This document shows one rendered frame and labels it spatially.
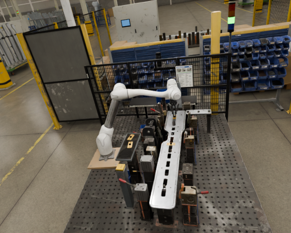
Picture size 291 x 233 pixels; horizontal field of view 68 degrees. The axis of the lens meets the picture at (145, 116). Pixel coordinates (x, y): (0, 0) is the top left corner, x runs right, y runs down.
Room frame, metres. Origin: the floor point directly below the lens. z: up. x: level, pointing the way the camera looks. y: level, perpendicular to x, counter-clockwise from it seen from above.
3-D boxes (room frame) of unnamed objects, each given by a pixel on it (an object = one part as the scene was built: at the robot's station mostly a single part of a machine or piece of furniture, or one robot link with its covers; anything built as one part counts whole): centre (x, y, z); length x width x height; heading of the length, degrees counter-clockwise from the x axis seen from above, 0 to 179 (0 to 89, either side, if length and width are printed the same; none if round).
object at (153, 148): (1.55, -0.01, 0.89); 0.13 x 0.11 x 0.38; 74
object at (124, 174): (1.28, 0.26, 0.92); 0.08 x 0.08 x 0.44; 74
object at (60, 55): (4.07, 1.35, 1.00); 1.34 x 0.14 x 2.00; 79
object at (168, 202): (1.64, -0.20, 1.00); 1.38 x 0.22 x 0.02; 164
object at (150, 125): (1.81, -0.03, 0.94); 0.18 x 0.13 x 0.49; 164
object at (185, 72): (2.61, -0.58, 1.30); 0.23 x 0.02 x 0.31; 74
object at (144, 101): (2.58, -0.26, 1.02); 0.90 x 0.22 x 0.03; 74
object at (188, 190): (1.05, -0.22, 0.88); 0.15 x 0.11 x 0.36; 74
